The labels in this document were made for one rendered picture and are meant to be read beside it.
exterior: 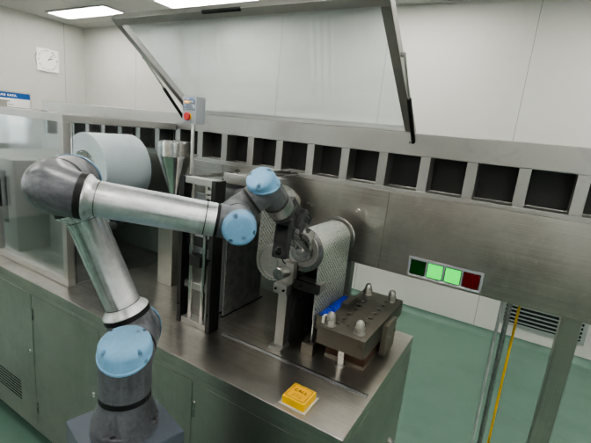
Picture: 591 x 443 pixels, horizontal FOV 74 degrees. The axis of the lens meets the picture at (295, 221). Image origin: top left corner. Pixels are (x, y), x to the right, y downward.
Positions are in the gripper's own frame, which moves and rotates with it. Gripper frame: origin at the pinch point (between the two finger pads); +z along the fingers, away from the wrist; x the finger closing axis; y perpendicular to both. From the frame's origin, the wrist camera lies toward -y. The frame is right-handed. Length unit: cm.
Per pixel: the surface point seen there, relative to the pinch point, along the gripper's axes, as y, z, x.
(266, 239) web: 3.7, 8.7, 19.4
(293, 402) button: -40.8, 4.9, -14.4
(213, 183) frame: 7.4, -17.9, 29.8
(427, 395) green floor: -2, 193, -27
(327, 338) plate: -20.0, 17.4, -12.2
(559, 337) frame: 15, 57, -76
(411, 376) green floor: 6, 204, -12
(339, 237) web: 13.0, 13.3, -4.1
